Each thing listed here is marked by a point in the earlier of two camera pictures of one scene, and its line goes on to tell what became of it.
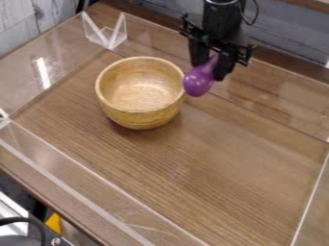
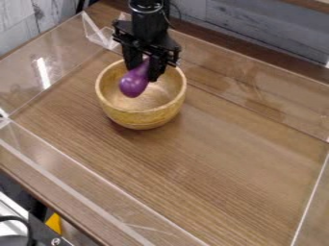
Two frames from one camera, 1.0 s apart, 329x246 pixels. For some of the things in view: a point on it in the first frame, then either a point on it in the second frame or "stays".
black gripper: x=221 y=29 -> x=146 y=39
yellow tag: x=54 y=223 stays
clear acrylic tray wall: x=80 y=197 stays
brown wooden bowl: x=140 y=91 stays
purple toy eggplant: x=199 y=78 -> x=134 y=81
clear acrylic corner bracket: x=108 y=36 stays
